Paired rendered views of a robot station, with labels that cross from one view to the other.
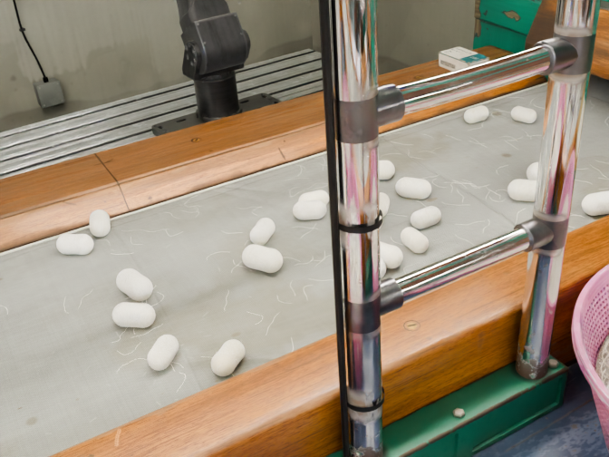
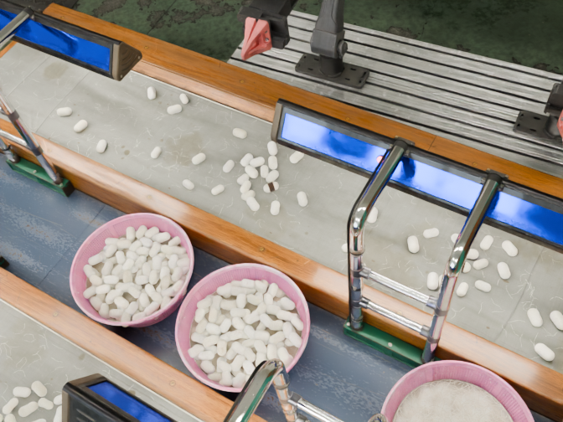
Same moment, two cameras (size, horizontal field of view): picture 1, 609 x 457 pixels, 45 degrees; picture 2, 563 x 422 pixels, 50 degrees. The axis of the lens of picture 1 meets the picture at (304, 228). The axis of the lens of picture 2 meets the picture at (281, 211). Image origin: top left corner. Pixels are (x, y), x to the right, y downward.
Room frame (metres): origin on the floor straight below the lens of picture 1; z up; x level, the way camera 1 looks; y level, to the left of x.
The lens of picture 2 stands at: (0.06, -0.42, 1.88)
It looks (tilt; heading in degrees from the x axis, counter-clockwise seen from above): 56 degrees down; 67
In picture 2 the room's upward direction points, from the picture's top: 11 degrees counter-clockwise
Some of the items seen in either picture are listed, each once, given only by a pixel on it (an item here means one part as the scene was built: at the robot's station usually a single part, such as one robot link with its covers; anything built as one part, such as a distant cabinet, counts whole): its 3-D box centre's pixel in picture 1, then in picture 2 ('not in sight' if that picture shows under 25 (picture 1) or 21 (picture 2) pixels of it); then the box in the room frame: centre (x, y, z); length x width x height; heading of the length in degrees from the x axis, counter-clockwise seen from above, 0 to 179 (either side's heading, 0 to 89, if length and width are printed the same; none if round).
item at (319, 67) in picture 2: not in sight; (331, 61); (0.73, 0.63, 0.71); 0.20 x 0.07 x 0.08; 121
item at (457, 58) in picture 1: (463, 62); not in sight; (0.93, -0.23, 0.78); 0.06 x 0.04 x 0.02; 28
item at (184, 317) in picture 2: not in sight; (245, 331); (0.14, 0.08, 0.72); 0.27 x 0.27 x 0.10
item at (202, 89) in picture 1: (217, 96); (561, 122); (1.04, 0.12, 0.71); 0.20 x 0.07 x 0.08; 121
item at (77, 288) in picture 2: not in sight; (137, 275); (0.01, 0.33, 0.72); 0.27 x 0.27 x 0.10
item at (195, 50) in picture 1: (216, 54); not in sight; (1.03, 0.11, 0.77); 0.09 x 0.06 x 0.06; 121
